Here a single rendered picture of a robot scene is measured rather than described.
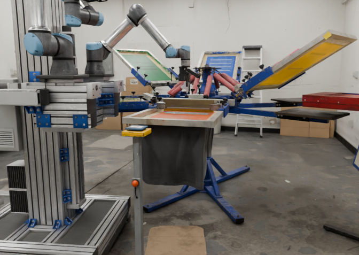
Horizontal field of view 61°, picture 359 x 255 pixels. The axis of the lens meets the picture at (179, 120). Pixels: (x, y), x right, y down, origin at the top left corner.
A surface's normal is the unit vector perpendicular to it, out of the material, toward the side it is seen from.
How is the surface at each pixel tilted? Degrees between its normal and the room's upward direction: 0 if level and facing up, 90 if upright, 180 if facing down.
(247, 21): 90
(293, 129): 75
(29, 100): 90
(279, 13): 90
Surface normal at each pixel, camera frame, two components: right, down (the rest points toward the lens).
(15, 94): -0.11, 0.16
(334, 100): -0.71, 0.14
